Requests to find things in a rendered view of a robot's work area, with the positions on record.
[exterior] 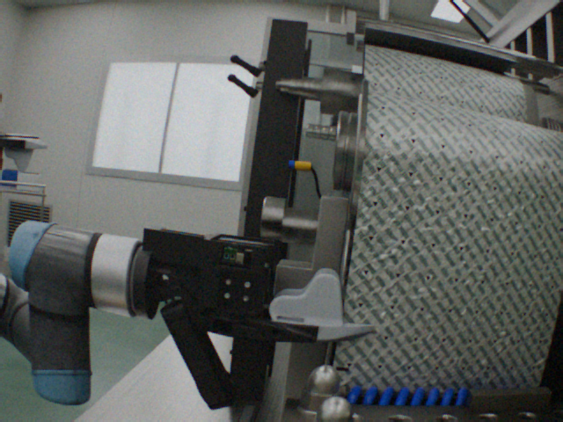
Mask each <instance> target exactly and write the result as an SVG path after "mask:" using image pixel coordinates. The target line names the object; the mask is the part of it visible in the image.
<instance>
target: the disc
mask: <svg viewBox="0 0 563 422"><path fill-rule="evenodd" d="M361 94H362V114H361V126H360V137H359V147H358V157H357V165H356V174H355V188H354V194H353V200H352V207H351V212H350V214H349V217H348V228H347V231H349V232H351V233H352V231H354V228H355V220H356V215H357V208H358V202H359V196H360V189H361V182H362V167H363V158H364V149H365V138H366V126H367V113H368V95H369V80H367V79H366V78H364V79H363V80H362V93H361Z"/></svg>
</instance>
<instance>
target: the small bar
mask: <svg viewBox="0 0 563 422"><path fill-rule="evenodd" d="M551 396H552V392H551V391H550V390H549V389H548V388H547V387H533V388H505V389H469V392H468V395H467V398H466V401H465V404H464V405H465V407H466V409H467V411H510V410H528V409H544V408H548V404H549V402H550V399H551Z"/></svg>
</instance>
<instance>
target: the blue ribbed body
mask: <svg viewBox="0 0 563 422"><path fill-rule="evenodd" d="M394 394H395V392H394V388H392V387H388V388H386V389H385V390H384V393H383V394H382V396H381V397H380V396H379V392H378V388H377V387H376V386H375V387H370V388H369V389H368V391H367V393H366V395H365V397H363V396H362V387H360V386H354V387H353V388H352V389H351V390H350V391H349V394H348V396H345V399H346V400H348V402H349V403H350V404H378V405H464V404H465V401H466V398H467V395H468V389H467V388H462V389H460V390H459V392H458V396H457V397H453V396H454V389H453V388H448V389H446V390H445V392H444V395H443V397H439V395H440V390H439V389H438V388H433V389H431V391H430V393H429V396H428V397H425V390H424V389H423V388H418V389H417V390H416V391H415V393H414V395H413V397H410V389H409V388H403V389H401V390H400V392H399V393H398V397H394Z"/></svg>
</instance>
